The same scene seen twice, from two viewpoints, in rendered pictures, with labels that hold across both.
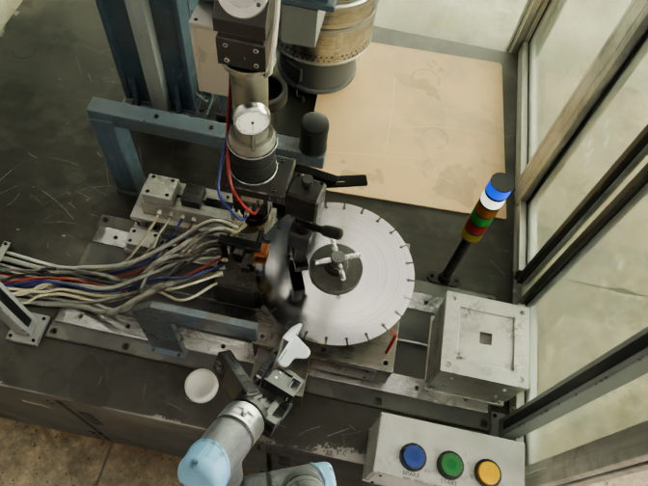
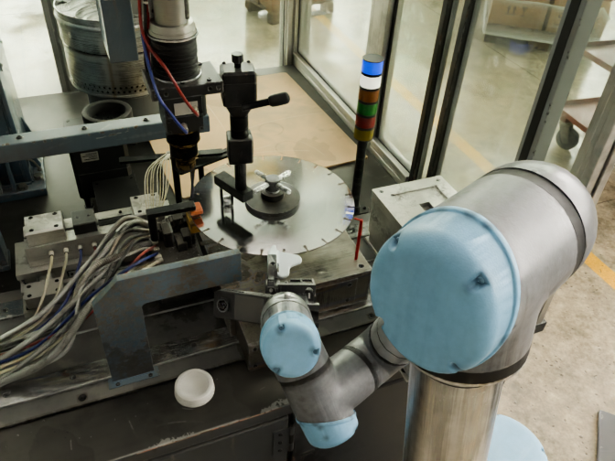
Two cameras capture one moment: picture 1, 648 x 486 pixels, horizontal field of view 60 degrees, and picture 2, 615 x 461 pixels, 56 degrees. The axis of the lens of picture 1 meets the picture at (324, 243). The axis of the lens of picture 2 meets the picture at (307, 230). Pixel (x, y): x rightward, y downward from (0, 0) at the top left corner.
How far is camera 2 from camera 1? 0.57 m
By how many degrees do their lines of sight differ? 26
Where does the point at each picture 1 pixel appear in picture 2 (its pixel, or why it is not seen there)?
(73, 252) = not seen: outside the picture
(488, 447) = not seen: hidden behind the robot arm
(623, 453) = (601, 140)
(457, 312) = (392, 198)
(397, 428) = not seen: hidden behind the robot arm
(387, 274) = (318, 187)
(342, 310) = (303, 223)
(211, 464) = (298, 320)
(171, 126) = (40, 140)
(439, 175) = (294, 150)
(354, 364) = (336, 278)
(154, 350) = (120, 384)
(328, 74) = (151, 108)
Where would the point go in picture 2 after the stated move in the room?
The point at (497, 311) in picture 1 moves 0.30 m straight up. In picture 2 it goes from (420, 187) to (447, 59)
